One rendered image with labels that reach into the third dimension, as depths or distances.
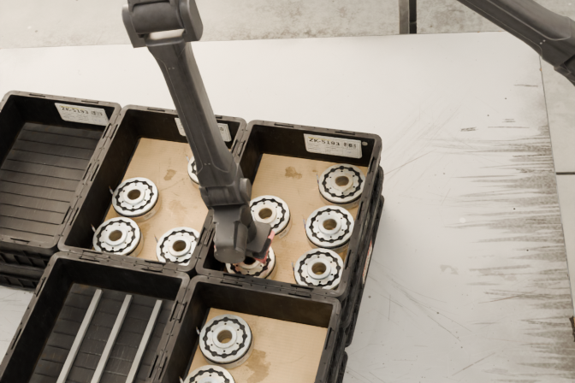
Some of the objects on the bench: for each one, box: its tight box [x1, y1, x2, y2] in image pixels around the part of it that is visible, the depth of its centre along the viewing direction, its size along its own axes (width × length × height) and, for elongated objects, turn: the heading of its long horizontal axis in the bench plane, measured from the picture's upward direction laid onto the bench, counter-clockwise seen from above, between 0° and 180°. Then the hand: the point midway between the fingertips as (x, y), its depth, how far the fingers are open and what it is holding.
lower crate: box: [341, 171, 385, 347], centre depth 194 cm, size 40×30×12 cm
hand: (249, 255), depth 181 cm, fingers open, 6 cm apart
